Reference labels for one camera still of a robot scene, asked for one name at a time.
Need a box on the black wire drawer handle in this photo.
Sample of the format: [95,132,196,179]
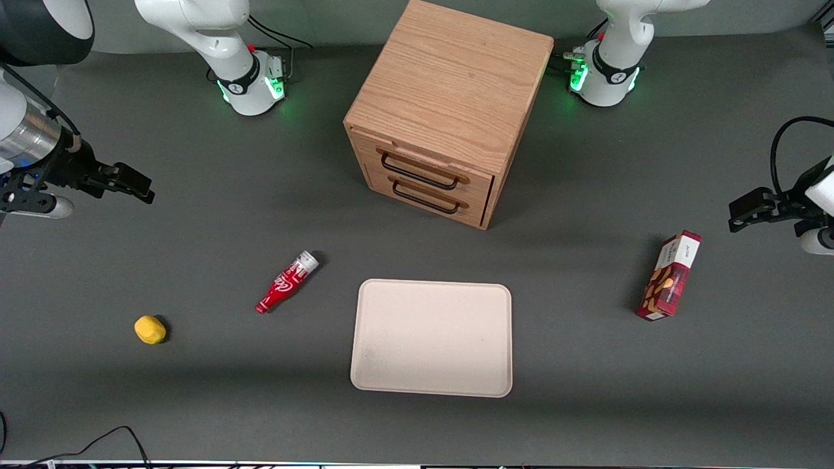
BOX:
[392,176,461,215]
[381,152,461,192]

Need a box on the thin black cable on table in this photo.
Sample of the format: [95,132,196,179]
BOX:
[0,410,154,469]

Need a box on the black left wrist camera cable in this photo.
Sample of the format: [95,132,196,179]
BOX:
[770,116,834,196]

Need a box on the beige rectangular tray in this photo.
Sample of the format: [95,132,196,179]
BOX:
[350,279,513,399]

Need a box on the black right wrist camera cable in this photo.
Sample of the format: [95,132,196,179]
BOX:
[0,62,84,154]

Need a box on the oak drawer front panel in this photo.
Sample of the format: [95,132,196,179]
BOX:
[365,163,491,229]

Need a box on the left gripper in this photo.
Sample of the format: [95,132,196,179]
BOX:
[728,156,820,234]

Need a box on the oak drawer with box interior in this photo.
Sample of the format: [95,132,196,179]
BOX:
[351,127,496,203]

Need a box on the small yellow lemon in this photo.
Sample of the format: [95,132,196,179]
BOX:
[134,315,167,345]

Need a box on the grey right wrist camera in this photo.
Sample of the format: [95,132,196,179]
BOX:
[0,176,74,220]

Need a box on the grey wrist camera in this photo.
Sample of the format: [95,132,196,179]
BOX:
[795,218,834,256]
[0,176,74,220]

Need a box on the black left arm base cable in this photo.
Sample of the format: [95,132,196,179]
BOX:
[551,18,610,72]

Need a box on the light oak two-drawer cabinet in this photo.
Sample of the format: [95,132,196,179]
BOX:
[343,0,555,231]

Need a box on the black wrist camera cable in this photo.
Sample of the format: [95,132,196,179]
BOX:
[770,116,834,196]
[0,62,84,154]

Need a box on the red plaid cookie box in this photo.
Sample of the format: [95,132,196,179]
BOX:
[636,230,703,322]

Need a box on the grey aluminium frame profile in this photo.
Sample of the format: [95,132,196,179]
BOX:
[810,0,834,33]

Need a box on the red cola bottle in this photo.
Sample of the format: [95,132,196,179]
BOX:
[255,251,321,315]

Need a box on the black right arm base cable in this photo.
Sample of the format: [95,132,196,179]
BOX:
[246,14,313,82]

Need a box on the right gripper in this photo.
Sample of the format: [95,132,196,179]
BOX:
[40,140,155,204]

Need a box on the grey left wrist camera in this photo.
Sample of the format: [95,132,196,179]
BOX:
[795,218,834,256]

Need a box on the black arm base cable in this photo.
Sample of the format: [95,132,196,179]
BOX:
[551,18,610,72]
[246,14,313,82]

